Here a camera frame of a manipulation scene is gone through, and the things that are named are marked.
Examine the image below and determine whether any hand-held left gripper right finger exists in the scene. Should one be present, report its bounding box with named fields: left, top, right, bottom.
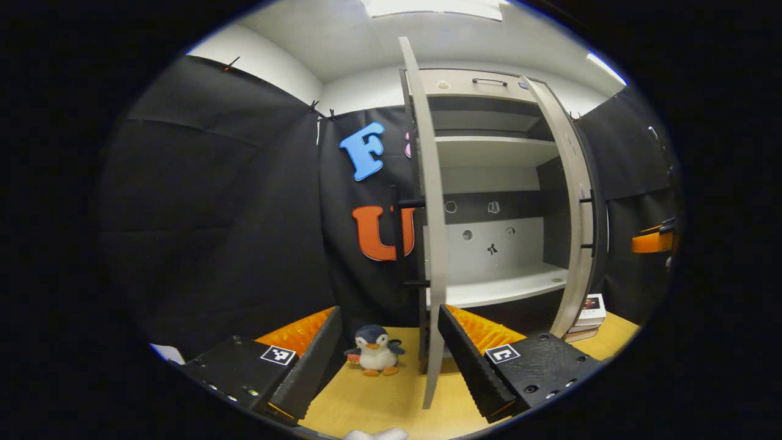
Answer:
left=437, top=304, right=602, bottom=424

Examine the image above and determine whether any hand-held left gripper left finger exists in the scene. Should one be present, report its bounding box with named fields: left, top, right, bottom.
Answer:
left=182, top=306, right=344, bottom=427

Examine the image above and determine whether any white cabinet door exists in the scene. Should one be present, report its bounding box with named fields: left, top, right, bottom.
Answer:
left=522, top=76, right=598, bottom=340
left=397, top=37, right=450, bottom=410

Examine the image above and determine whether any grey and white cabinet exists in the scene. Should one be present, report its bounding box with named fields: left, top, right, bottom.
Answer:
left=400, top=67, right=608, bottom=367

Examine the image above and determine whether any white cabinet drawer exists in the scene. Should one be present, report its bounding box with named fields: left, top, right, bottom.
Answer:
left=418, top=68, right=538, bottom=103

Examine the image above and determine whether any penguin plush toy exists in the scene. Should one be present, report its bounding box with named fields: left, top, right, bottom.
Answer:
left=343, top=324, right=406, bottom=377

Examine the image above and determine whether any black backdrop cloth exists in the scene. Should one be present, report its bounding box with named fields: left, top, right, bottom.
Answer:
left=101, top=55, right=685, bottom=361

